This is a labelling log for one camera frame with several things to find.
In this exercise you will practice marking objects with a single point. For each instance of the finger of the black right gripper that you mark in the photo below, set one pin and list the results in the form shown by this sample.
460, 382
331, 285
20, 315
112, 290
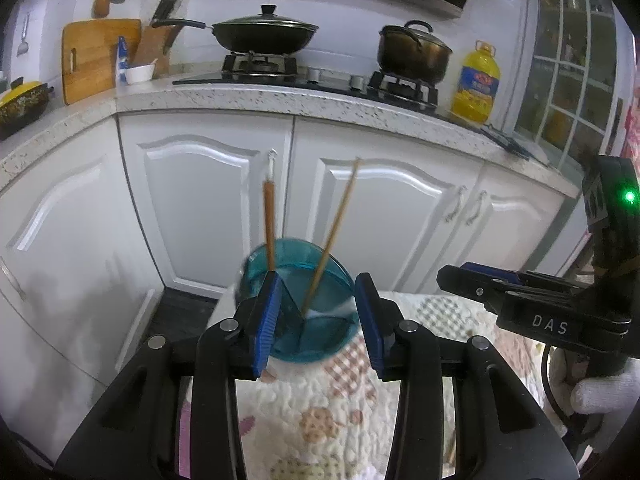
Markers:
477, 282

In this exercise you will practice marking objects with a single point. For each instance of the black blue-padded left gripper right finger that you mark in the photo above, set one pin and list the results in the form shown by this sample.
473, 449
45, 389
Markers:
404, 351

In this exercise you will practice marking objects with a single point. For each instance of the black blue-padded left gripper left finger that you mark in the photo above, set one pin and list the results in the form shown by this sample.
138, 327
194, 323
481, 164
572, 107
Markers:
233, 349

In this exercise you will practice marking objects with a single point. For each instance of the bamboo chopstick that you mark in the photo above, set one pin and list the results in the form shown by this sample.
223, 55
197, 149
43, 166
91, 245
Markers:
330, 240

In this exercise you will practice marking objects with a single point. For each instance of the metal spoon brown wooden handle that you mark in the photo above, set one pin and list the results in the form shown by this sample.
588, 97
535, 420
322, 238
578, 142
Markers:
268, 197

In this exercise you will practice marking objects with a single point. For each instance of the white gloved hand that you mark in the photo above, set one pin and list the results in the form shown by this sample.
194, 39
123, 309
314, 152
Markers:
603, 395

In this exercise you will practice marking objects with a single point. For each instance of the white utensil holder teal rim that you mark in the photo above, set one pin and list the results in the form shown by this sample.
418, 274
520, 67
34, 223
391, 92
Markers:
332, 320

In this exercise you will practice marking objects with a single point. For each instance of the patchwork quilted table cloth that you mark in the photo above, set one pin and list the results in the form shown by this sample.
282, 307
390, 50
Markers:
335, 419

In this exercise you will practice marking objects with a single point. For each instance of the white cabinet door right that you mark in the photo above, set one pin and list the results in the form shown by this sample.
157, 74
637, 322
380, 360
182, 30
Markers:
414, 207

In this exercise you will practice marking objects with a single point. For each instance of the white cabinet door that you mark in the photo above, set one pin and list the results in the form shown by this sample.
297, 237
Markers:
414, 207
196, 180
78, 286

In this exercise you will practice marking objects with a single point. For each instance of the white cabinet door left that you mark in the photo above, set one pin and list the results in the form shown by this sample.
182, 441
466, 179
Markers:
78, 286

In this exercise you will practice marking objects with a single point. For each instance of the white cabinet door middle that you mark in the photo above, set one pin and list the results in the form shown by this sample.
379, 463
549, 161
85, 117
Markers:
196, 180

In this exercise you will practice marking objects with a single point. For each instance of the yellow cooking oil bottle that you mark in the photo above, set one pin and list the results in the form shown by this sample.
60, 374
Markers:
478, 83

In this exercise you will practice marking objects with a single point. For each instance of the glass pane door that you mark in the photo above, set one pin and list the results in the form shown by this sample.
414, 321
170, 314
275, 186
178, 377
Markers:
569, 95

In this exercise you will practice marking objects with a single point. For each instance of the dark stock pot with lid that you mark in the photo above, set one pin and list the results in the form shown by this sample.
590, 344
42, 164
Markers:
412, 51

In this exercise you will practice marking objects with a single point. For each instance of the speckled stone countertop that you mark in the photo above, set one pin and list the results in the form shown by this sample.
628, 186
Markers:
25, 148

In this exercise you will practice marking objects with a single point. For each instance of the black gas stove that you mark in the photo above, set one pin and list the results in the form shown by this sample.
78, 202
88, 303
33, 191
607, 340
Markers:
282, 71

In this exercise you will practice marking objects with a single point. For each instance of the small white bowl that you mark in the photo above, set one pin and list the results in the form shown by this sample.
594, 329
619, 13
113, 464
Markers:
139, 74

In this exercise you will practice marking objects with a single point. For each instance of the wooden knife block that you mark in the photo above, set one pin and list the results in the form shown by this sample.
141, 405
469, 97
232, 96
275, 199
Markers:
156, 41

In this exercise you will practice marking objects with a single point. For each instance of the black wok with lid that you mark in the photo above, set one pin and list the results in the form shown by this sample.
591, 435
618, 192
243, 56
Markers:
266, 33

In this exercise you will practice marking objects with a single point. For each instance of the yellow black casserole pot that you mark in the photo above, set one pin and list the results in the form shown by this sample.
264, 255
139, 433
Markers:
22, 104

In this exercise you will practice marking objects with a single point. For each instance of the wooden cutting board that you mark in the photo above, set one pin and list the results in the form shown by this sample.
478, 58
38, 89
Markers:
89, 55

